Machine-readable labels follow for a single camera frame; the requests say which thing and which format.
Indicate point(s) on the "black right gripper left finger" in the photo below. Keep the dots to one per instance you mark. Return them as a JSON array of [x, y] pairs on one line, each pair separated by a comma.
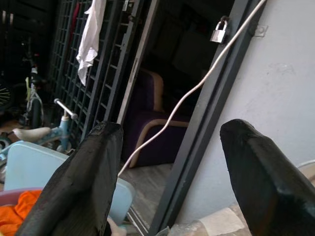
[[81, 186]]

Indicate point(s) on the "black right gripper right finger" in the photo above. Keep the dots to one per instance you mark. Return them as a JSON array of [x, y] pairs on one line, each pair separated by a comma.
[[261, 182]]

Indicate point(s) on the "light blue plastic lid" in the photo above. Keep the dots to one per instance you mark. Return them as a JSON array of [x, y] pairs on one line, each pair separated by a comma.
[[34, 167]]

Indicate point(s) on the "light blue kids balance bike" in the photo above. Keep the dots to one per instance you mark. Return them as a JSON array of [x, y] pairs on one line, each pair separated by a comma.
[[46, 130]]

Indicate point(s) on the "pink laundry basket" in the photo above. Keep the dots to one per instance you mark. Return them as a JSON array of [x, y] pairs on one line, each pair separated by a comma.
[[14, 194]]

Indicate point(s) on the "orange garment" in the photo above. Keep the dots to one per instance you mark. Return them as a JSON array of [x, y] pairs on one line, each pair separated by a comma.
[[18, 211]]

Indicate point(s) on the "purple armchair with beige trim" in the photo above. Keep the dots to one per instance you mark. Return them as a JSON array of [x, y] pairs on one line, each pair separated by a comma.
[[150, 123]]

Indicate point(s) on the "dark bicycle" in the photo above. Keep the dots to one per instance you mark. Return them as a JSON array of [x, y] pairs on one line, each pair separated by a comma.
[[22, 81]]

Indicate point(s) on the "black metal grille gate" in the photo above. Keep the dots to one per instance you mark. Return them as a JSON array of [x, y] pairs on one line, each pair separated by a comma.
[[93, 64]]

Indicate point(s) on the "white hanging cloth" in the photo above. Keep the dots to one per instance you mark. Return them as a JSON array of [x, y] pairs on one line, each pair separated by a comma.
[[89, 39]]

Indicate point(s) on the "silver padlock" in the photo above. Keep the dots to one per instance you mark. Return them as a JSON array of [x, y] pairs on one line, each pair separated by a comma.
[[218, 32]]

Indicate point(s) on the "black metal door frame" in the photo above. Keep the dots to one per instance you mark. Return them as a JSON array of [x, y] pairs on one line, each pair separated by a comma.
[[206, 118]]

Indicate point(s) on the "white wall bracket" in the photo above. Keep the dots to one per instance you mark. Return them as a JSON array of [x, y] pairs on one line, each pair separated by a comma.
[[261, 30]]

